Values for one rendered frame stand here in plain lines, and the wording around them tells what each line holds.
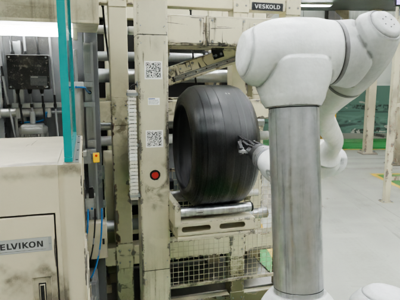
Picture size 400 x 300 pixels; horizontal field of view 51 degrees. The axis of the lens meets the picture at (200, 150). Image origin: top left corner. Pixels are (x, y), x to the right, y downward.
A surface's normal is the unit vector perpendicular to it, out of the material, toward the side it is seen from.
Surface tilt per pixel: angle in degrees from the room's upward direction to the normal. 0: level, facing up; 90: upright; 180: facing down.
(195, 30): 90
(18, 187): 90
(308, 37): 70
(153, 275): 90
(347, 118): 90
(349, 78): 145
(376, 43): 112
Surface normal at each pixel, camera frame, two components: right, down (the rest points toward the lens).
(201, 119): -0.48, -0.27
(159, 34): 0.26, 0.15
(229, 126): 0.25, -0.25
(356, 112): 0.04, 0.16
